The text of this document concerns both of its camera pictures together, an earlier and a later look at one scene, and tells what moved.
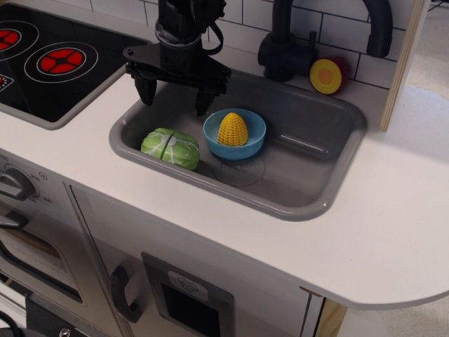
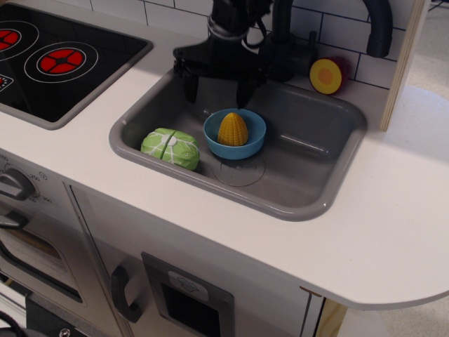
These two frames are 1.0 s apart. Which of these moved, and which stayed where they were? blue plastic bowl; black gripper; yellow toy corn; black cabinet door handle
Moved: black gripper
Stayed: blue plastic bowl; yellow toy corn; black cabinet door handle
